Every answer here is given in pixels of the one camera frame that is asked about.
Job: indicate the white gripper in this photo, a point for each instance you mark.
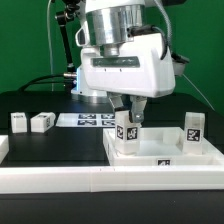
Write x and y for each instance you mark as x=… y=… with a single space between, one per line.
x=143 y=68

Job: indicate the white square tabletop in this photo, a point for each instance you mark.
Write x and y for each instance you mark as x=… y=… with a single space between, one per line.
x=161 y=146

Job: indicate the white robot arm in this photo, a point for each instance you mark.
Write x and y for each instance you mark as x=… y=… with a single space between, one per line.
x=107 y=24

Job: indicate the white obstacle fence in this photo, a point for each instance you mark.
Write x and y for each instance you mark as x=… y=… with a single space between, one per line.
x=99 y=179

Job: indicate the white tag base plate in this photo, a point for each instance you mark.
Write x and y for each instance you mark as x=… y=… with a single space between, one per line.
x=85 y=120

